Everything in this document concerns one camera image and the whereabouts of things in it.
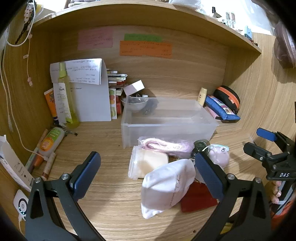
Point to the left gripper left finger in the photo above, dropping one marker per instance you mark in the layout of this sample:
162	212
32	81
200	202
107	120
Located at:
43	221

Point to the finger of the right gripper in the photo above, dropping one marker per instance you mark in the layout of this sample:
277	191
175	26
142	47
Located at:
257	152
268	135

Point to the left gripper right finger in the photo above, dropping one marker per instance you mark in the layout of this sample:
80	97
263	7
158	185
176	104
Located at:
243	210

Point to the pink macaron case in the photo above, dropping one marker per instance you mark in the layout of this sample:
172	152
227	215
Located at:
219	155

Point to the red velvet pouch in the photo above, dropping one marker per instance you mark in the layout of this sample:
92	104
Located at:
197	198

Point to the dark green glass jar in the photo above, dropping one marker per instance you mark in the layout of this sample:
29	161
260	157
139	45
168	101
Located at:
200	146

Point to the white drawstring pouch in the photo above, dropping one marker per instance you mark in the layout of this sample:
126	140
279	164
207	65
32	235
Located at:
164	187

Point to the clear lidded beige cup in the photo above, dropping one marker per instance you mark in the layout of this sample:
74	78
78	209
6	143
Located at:
144	161

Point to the orange sleeve forearm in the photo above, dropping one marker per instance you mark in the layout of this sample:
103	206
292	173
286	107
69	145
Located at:
276	219

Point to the person's right hand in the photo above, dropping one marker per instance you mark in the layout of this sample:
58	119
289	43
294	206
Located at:
272	191

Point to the white round charger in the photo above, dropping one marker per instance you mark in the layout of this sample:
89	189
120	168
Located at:
20	203

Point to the pink flat pouch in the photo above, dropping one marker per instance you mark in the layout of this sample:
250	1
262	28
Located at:
213	114

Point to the blue patterned pencil pouch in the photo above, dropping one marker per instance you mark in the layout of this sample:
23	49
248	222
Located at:
221	109

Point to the black orange round case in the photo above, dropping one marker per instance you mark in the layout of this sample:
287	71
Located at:
229	97

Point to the lip balm stick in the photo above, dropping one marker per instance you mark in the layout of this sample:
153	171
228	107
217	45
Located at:
48	166

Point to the white paper box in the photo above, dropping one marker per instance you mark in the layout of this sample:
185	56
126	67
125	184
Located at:
14	166

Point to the orange green lotion tube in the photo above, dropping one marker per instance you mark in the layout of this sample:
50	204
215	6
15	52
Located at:
49	145

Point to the cream lotion bottle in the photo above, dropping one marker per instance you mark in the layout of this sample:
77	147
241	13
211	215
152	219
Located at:
202	96

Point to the yellow-green spray bottle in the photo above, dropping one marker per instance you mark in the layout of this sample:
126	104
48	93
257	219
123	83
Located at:
71	118

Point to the clear plastic storage bin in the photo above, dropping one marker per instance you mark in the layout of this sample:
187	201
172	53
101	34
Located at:
170	119

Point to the orange booklet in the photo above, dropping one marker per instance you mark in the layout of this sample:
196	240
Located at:
49	96

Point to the fruit pattern card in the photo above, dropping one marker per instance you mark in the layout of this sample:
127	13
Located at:
112	99

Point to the orange sticky note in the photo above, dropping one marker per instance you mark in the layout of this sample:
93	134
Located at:
145	48

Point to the white bowl of trinkets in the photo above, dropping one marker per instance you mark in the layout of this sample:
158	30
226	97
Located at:
134	104

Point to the white paper folder stand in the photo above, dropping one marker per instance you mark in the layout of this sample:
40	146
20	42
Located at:
89	89

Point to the small white cardboard box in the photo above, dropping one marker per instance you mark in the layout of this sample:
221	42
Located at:
133	88

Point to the stack of books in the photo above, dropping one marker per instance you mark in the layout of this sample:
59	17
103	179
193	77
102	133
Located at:
117	80

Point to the green sticky note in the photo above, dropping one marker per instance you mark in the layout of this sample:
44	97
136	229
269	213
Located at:
143	37

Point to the pink sticky note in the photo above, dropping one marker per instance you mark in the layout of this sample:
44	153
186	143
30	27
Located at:
95	38

